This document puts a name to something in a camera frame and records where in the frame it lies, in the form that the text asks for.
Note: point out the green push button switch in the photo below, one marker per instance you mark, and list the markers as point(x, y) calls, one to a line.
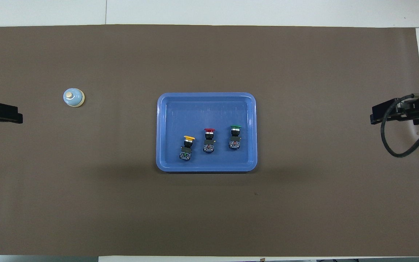
point(235, 140)

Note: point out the blue plastic tray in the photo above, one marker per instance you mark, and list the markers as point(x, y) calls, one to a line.
point(206, 112)

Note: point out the yellow push button switch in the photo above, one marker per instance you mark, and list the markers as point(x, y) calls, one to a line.
point(186, 149)

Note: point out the brown table mat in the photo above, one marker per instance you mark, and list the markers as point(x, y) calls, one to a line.
point(122, 211)

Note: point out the light blue call bell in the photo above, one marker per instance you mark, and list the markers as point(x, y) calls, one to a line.
point(73, 99)

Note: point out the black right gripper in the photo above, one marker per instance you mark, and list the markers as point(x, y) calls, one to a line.
point(391, 111)

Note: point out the red push button switch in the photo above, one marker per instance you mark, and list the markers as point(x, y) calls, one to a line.
point(209, 142)

